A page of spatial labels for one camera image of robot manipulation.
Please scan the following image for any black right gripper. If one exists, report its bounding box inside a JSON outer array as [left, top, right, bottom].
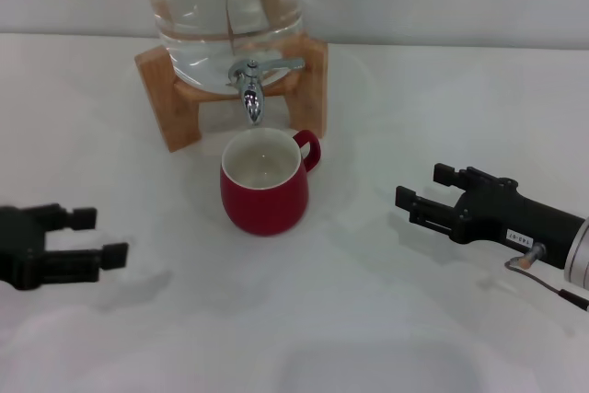
[[394, 163, 589, 270]]

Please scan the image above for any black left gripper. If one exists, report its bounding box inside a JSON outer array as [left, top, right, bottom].
[[0, 202, 130, 292]]

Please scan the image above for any glass water dispenser jar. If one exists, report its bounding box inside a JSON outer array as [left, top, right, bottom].
[[137, 0, 307, 95]]

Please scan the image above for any right gripper cable with plug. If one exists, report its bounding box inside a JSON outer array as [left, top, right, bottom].
[[504, 243, 589, 312]]

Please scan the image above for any red ceramic cup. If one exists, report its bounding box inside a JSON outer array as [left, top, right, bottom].
[[219, 128, 322, 237]]

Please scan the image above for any chrome faucet with lever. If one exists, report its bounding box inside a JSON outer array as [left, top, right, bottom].
[[225, 57, 306, 127]]

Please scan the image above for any wooden dispenser stand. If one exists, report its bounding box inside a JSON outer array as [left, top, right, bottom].
[[133, 31, 329, 153]]

